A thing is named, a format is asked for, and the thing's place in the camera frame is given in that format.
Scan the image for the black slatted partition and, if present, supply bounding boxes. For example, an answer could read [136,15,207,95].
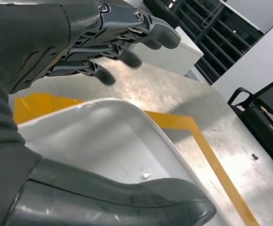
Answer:
[143,0,264,85]

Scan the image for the black carry bag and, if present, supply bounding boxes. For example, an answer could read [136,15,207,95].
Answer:
[240,106,273,175]

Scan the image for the stainless steel workbench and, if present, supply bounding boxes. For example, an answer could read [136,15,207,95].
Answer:
[8,56,273,226]

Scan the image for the white cabinet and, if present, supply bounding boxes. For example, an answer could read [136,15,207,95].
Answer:
[124,26,204,77]

